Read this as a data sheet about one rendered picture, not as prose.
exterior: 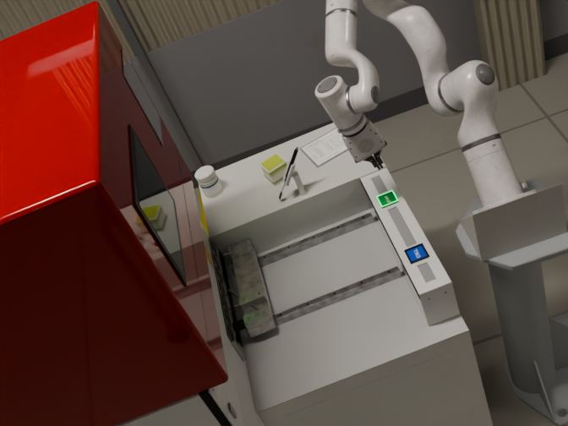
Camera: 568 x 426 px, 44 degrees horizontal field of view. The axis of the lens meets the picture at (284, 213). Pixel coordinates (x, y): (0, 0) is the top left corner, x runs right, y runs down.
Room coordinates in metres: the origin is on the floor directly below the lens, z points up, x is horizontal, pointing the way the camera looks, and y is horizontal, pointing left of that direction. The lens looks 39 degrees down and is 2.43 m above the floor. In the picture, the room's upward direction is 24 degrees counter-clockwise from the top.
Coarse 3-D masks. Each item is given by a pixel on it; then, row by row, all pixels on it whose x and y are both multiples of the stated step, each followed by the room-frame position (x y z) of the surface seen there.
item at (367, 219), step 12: (360, 216) 1.74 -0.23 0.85; (372, 216) 1.72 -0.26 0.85; (336, 228) 1.74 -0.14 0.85; (348, 228) 1.73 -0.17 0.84; (300, 240) 1.76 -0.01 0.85; (312, 240) 1.74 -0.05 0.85; (324, 240) 1.74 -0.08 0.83; (276, 252) 1.75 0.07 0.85; (288, 252) 1.74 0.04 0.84; (264, 264) 1.75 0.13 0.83
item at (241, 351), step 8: (216, 248) 1.79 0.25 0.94; (216, 256) 1.75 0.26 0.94; (216, 264) 1.72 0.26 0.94; (224, 264) 1.78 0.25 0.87; (224, 272) 1.74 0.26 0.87; (224, 280) 1.65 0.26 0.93; (224, 288) 1.60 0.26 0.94; (224, 296) 1.57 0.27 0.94; (232, 296) 1.64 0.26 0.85; (232, 304) 1.59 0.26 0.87; (232, 312) 1.56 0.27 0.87; (232, 320) 1.48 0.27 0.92; (232, 328) 1.43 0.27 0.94; (232, 336) 1.40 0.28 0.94; (240, 336) 1.46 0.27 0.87; (232, 344) 1.38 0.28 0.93; (240, 344) 1.42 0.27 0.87; (240, 352) 1.38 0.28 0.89
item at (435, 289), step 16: (368, 176) 1.79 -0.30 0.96; (384, 176) 1.75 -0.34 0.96; (368, 192) 1.71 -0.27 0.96; (384, 192) 1.69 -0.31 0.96; (400, 192) 1.65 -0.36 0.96; (384, 208) 1.61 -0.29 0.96; (400, 208) 1.58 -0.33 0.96; (384, 224) 1.55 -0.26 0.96; (400, 224) 1.52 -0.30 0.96; (416, 224) 1.49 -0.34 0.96; (400, 240) 1.46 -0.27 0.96; (416, 240) 1.43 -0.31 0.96; (400, 256) 1.40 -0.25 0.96; (432, 256) 1.35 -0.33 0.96; (416, 272) 1.32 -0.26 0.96; (432, 272) 1.30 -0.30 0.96; (416, 288) 1.27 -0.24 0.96; (432, 288) 1.25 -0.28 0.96; (448, 288) 1.24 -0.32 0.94; (432, 304) 1.24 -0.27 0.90; (448, 304) 1.24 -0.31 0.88; (432, 320) 1.24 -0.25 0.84
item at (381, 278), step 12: (372, 276) 1.48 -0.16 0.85; (384, 276) 1.46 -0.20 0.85; (396, 276) 1.46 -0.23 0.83; (348, 288) 1.47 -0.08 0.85; (360, 288) 1.46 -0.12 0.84; (312, 300) 1.49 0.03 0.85; (324, 300) 1.47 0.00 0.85; (336, 300) 1.47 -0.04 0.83; (288, 312) 1.48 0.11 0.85; (300, 312) 1.47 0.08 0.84; (276, 324) 1.48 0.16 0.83
